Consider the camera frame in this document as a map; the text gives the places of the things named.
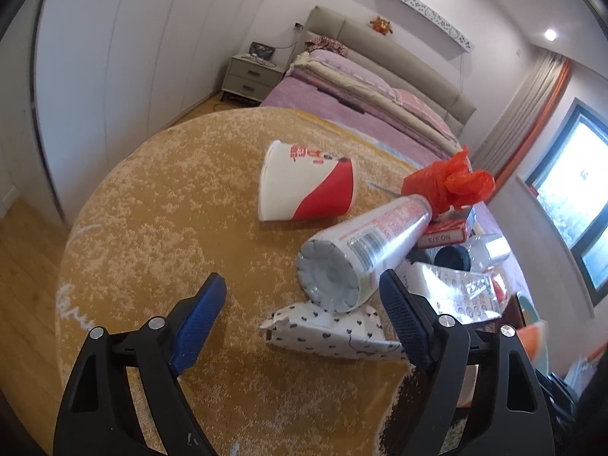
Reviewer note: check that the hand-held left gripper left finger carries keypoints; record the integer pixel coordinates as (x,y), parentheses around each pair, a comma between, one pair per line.
(199,325)

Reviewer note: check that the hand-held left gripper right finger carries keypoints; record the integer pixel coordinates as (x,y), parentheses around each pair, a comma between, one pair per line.
(403,327)

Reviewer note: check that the white printed packet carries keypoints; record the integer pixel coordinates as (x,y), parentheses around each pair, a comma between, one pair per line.
(456,289)

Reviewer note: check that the white heart print carton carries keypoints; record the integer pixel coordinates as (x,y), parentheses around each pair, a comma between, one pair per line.
(323,332)

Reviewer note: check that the black round cap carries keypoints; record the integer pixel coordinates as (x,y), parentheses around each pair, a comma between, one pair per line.
(451,257)

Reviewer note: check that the clear plastic bottle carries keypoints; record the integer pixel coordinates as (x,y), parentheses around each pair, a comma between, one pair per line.
(370,232)

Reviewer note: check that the red white small box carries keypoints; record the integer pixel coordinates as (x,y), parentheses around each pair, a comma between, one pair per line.
(446,235)

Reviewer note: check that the red plastic bag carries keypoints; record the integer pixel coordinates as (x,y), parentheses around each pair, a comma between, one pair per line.
(441,180)

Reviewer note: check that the red white paper cup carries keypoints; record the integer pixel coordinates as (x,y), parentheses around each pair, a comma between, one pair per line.
(285,185)

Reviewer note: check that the yellow panda printed blanket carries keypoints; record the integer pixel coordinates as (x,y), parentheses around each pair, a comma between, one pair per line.
(166,199)

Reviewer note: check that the dark framed window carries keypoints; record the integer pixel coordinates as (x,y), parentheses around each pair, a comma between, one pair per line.
(574,185)

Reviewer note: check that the pink pillow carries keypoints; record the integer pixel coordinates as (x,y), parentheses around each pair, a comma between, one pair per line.
(330,57)
(420,104)

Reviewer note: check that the beige orange curtain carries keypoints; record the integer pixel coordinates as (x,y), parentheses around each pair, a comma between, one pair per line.
(517,114)

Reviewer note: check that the purple bed cover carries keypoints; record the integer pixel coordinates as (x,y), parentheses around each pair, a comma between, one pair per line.
(304,99)

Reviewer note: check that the beige nightstand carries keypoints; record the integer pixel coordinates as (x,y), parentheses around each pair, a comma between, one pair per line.
(249,78)

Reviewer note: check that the white wardrobe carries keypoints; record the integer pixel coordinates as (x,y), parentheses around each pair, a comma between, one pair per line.
(118,57)

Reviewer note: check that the leopard print cloth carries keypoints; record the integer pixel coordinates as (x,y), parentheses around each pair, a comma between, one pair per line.
(327,43)

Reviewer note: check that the beige padded headboard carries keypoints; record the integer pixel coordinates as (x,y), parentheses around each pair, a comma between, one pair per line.
(361,33)

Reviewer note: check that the orange plush toy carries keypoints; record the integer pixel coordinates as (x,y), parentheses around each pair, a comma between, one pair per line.
(381,24)

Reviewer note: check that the round ceiling light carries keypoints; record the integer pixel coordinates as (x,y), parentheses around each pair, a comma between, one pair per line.
(550,34)

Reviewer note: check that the dark frame on nightstand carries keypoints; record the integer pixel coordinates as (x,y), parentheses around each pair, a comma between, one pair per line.
(261,49)

